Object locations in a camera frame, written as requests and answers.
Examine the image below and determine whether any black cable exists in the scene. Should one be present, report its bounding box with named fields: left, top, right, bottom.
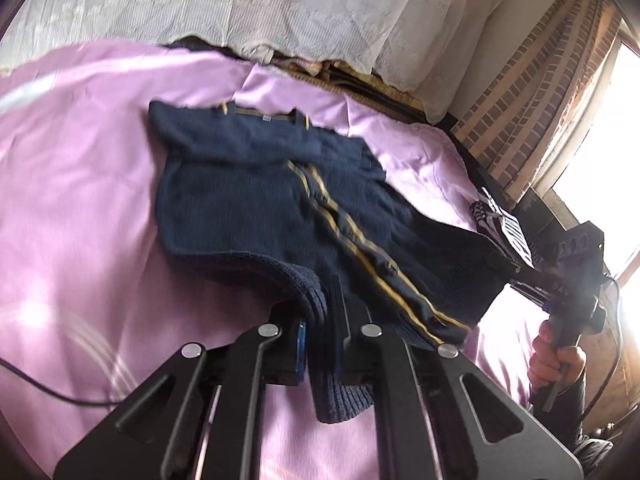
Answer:
left=0, top=357, right=126, bottom=408

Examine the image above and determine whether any white lace bed cover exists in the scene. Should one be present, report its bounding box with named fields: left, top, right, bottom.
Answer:
left=1, top=0, right=503, bottom=122

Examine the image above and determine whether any navy knit cardigan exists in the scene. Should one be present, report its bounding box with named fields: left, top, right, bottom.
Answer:
left=149, top=101, right=506, bottom=424

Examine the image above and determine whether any pink satin bedsheet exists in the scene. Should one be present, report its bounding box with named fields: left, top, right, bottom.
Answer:
left=0, top=40, right=551, bottom=480

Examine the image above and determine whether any person's right forearm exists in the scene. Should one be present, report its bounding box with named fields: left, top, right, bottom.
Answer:
left=532, top=374, right=614, bottom=477

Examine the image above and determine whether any person's right hand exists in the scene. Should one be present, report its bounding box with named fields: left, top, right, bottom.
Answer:
left=527, top=321, right=586, bottom=391

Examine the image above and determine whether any brick pattern curtain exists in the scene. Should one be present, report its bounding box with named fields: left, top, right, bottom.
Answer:
left=452, top=0, right=622, bottom=203

